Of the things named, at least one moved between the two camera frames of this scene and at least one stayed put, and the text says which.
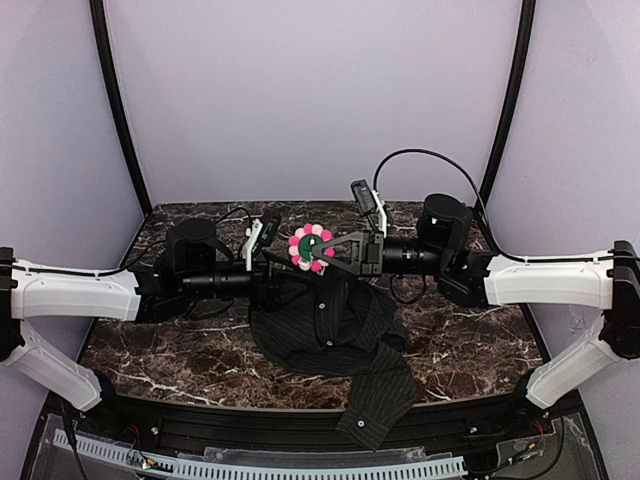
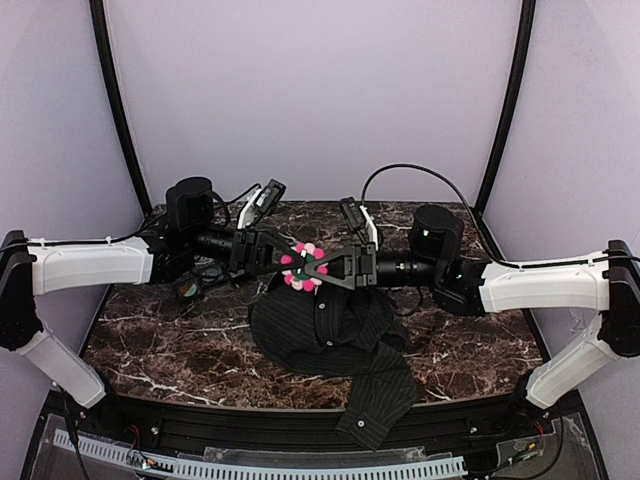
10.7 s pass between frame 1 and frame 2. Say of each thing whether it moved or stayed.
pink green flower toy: moved
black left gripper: moved
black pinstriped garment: stayed
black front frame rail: stayed
